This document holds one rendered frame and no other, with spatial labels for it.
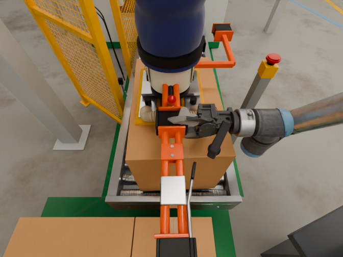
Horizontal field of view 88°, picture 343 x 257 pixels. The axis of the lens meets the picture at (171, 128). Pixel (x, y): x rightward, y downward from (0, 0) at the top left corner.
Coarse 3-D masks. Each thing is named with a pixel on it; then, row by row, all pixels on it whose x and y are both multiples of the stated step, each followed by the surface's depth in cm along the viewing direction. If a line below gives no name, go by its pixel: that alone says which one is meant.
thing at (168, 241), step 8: (160, 240) 37; (168, 240) 37; (176, 240) 37; (184, 240) 37; (160, 248) 36; (168, 248) 36; (176, 248) 36; (184, 248) 36; (160, 256) 35; (168, 256) 35; (176, 256) 35; (184, 256) 35
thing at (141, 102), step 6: (144, 72) 87; (144, 78) 85; (138, 90) 81; (138, 96) 78; (144, 96) 78; (150, 96) 78; (138, 102) 76; (144, 102) 76; (150, 102) 74; (156, 102) 76; (138, 108) 75; (156, 108) 75; (138, 114) 73; (138, 120) 71
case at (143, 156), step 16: (208, 80) 87; (208, 96) 81; (144, 128) 71; (128, 144) 67; (144, 144) 67; (160, 144) 67; (192, 144) 67; (208, 144) 67; (224, 144) 67; (128, 160) 63; (144, 160) 64; (160, 160) 64; (192, 160) 66; (208, 160) 66; (224, 160) 67; (144, 176) 77; (160, 176) 78; (208, 176) 81
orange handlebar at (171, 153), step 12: (228, 48) 78; (228, 60) 76; (180, 132) 54; (168, 144) 51; (180, 144) 51; (168, 156) 49; (180, 156) 49; (168, 168) 48; (180, 168) 47; (168, 216) 41; (180, 216) 41; (168, 228) 40; (180, 228) 39
